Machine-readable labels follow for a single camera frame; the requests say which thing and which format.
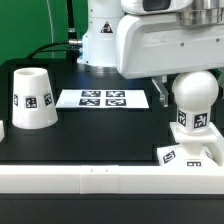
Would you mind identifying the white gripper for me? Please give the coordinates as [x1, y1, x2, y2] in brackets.
[116, 13, 224, 107]

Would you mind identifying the white lamp bulb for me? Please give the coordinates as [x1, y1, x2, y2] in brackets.
[172, 71, 219, 135]

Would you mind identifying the white lamp base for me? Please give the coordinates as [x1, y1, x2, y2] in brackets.
[157, 122, 218, 168]

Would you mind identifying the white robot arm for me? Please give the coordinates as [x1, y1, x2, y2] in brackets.
[77, 0, 224, 103]

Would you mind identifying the white lamp shade cone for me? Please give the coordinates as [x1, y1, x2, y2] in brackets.
[12, 67, 58, 129]

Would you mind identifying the white marker sheet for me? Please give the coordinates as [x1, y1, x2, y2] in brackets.
[56, 89, 149, 109]

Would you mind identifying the white front fence bar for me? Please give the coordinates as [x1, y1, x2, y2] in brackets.
[0, 165, 224, 194]

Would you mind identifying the white left fence bar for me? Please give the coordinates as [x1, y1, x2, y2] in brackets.
[0, 120, 5, 142]

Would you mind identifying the thick black cable with connector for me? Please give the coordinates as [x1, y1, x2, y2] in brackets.
[66, 0, 78, 61]

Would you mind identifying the thin white cable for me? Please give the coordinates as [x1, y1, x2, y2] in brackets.
[46, 0, 55, 59]

